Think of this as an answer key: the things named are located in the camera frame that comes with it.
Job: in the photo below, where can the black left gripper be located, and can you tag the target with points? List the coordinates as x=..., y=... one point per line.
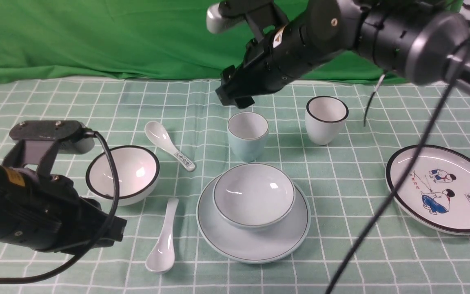
x=56, y=218

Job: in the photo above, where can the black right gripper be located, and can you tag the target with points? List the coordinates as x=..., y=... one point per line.
x=283, y=56

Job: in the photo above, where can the pale blue ceramic cup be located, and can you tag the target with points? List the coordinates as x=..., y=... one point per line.
x=247, y=135

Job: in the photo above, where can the plain white ceramic spoon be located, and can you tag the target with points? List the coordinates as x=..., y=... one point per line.
x=162, y=257

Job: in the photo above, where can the pale blue ceramic bowl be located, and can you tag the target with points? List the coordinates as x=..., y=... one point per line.
x=253, y=195

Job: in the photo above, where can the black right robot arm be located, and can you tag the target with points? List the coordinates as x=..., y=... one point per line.
x=420, y=42

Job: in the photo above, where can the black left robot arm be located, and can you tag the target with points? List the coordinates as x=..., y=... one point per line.
x=6, y=222

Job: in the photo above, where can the white cup with black rim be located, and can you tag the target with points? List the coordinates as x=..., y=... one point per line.
x=325, y=116

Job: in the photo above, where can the white bowl with black rim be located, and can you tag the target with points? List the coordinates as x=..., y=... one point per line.
x=138, y=169

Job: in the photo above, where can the green checkered tablecloth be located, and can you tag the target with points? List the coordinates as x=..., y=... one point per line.
x=343, y=181

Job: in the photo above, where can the green backdrop cloth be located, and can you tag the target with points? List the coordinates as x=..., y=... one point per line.
x=157, y=39

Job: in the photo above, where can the pale blue large plate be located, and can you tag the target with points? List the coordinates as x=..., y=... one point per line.
x=253, y=247

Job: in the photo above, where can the white plate with cartoon print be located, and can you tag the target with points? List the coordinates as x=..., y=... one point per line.
x=436, y=192

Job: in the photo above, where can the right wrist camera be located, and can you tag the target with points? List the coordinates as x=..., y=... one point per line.
x=258, y=14

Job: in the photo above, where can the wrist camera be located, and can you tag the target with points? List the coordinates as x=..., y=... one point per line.
x=258, y=14
x=38, y=142

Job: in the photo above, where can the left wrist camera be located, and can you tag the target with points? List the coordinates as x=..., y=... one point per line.
x=38, y=142

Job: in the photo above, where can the white spoon with printed handle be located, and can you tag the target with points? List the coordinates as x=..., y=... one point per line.
x=158, y=135

